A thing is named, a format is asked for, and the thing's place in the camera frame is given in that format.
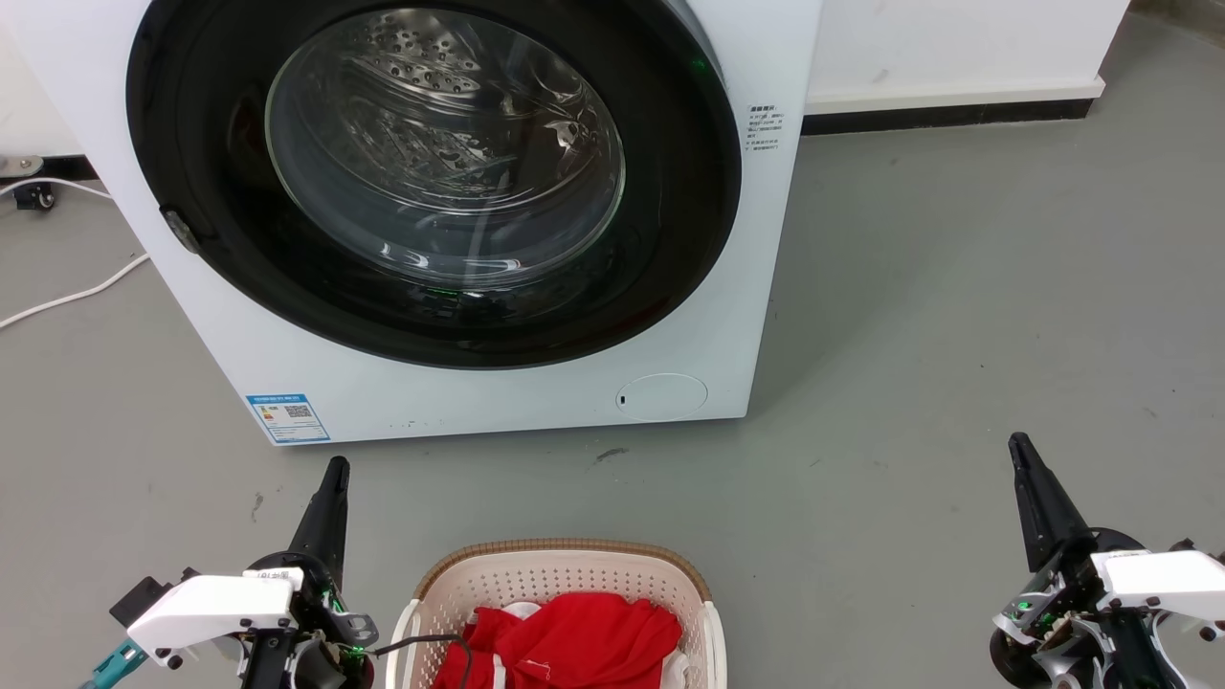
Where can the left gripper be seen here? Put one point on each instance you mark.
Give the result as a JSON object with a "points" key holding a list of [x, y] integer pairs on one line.
{"points": [[215, 608]]}

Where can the round black washing machine door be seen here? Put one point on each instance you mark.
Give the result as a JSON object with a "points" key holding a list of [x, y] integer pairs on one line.
{"points": [[670, 211]]}

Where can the steel washing machine drum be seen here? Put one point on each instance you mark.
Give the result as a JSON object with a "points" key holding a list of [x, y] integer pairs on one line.
{"points": [[440, 144]]}

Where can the black caster wheel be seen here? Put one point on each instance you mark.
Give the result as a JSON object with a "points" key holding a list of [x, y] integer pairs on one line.
{"points": [[35, 196]]}

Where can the white front-load washing machine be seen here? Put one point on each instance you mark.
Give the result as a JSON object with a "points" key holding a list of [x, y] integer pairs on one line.
{"points": [[478, 402]]}

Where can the red garment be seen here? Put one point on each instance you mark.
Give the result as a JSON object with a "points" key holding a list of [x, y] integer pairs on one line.
{"points": [[584, 636]]}

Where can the blue energy label sticker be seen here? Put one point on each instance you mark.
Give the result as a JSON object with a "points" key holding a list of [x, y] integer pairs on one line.
{"points": [[287, 418]]}

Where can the beige plastic laundry basket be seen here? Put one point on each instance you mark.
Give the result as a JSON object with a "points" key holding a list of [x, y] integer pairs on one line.
{"points": [[565, 572]]}

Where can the white text sticker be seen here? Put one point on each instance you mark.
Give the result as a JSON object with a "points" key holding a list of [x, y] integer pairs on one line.
{"points": [[764, 128]]}

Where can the black wall baseboard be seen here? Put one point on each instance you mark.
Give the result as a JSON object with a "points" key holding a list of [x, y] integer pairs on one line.
{"points": [[947, 116]]}

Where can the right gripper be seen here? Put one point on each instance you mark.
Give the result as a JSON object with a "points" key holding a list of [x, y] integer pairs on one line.
{"points": [[1101, 603]]}

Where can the round white filter cover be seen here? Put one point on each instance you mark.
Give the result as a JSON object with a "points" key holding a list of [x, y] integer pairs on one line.
{"points": [[662, 396]]}

